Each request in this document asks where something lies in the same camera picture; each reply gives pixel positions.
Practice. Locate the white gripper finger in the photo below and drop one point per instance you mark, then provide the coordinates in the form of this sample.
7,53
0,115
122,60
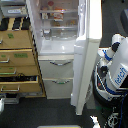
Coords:
95,121

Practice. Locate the white fridge door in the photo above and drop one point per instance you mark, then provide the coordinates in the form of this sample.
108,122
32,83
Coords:
85,50

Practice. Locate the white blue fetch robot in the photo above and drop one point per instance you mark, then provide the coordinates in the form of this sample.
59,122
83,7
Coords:
111,72

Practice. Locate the wooden drawer cabinet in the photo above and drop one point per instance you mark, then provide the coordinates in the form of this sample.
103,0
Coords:
19,67

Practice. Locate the white refrigerator body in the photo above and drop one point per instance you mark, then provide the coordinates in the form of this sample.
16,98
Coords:
55,30

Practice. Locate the grey box on cabinet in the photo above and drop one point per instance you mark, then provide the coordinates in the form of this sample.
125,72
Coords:
14,11

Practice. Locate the lower fridge drawer handle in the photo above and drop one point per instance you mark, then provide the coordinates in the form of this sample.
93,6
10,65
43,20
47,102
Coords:
60,81

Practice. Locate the fridge drawer handle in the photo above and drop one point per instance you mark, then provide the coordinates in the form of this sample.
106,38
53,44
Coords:
60,63
60,81

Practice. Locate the middle fridge drawer handle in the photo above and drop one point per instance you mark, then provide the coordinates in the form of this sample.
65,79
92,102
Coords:
60,63

